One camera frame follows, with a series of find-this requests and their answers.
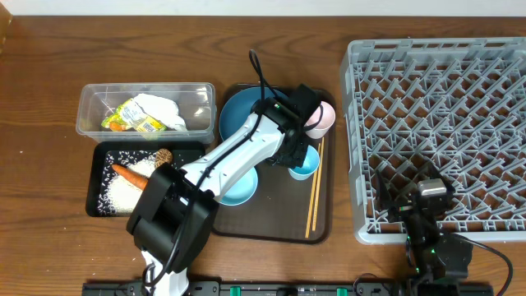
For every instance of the light blue cup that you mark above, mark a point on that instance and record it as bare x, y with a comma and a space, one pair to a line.
309, 166

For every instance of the grey dishwasher rack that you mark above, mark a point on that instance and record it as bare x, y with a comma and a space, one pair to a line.
458, 104

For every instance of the brown serving tray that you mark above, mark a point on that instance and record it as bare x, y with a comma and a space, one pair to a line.
278, 210

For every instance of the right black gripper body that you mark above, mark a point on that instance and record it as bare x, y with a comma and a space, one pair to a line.
405, 207

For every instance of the black tray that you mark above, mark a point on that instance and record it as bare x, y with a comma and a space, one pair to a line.
183, 152

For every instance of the orange carrot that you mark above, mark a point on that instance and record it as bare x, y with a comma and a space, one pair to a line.
132, 177

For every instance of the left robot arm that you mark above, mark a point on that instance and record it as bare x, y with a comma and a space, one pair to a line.
172, 221

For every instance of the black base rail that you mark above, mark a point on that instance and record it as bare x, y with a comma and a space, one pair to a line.
211, 288

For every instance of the dark blue plate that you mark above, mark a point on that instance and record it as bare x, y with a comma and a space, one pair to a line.
236, 110

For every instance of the wooden chopstick left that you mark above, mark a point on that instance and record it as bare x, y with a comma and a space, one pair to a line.
312, 196

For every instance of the wooden chopstick right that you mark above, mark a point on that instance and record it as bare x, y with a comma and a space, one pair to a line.
318, 185

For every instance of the white napkin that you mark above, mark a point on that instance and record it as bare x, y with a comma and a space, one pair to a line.
163, 110

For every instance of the light blue rice bowl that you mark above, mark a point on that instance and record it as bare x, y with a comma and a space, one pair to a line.
242, 190

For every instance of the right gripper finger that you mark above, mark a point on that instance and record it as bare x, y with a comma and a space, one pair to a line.
382, 193
434, 173

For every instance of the brown textured food piece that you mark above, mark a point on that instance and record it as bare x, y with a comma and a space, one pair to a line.
163, 156

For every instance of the white rice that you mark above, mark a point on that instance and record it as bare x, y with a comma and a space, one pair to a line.
117, 196

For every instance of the pink cup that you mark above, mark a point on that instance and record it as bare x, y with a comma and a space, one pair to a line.
321, 121

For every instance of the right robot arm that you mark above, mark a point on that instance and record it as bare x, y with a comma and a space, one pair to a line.
440, 259

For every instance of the clear plastic bin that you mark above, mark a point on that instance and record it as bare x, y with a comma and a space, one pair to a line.
196, 102

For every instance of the wooden chopstick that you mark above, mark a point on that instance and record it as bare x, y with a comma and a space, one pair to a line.
312, 196
318, 185

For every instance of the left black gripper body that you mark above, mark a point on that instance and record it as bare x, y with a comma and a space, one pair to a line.
290, 154

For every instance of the yellow green snack wrapper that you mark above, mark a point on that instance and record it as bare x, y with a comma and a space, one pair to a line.
130, 115

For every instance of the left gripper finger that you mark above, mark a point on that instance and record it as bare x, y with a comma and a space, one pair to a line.
281, 158
298, 155

